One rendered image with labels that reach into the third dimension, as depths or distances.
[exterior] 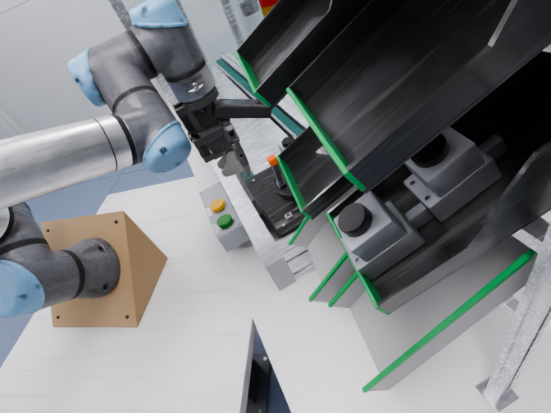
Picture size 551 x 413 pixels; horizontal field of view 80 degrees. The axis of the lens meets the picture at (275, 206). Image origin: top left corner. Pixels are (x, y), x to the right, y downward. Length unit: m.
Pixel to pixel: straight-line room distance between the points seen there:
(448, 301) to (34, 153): 0.51
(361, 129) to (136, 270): 0.75
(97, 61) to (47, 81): 4.02
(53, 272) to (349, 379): 0.62
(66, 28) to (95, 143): 3.68
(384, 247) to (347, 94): 0.14
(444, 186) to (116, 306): 0.81
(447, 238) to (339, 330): 0.41
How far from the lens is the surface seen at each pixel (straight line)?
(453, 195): 0.32
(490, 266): 0.42
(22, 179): 0.47
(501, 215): 0.29
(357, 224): 0.29
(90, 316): 1.01
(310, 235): 0.62
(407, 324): 0.48
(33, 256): 0.83
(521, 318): 0.42
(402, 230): 0.31
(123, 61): 0.57
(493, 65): 0.20
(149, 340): 0.88
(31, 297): 0.80
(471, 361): 0.67
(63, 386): 0.99
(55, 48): 4.32
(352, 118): 0.25
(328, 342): 0.69
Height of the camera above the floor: 1.49
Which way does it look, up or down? 42 degrees down
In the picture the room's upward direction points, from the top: 25 degrees counter-clockwise
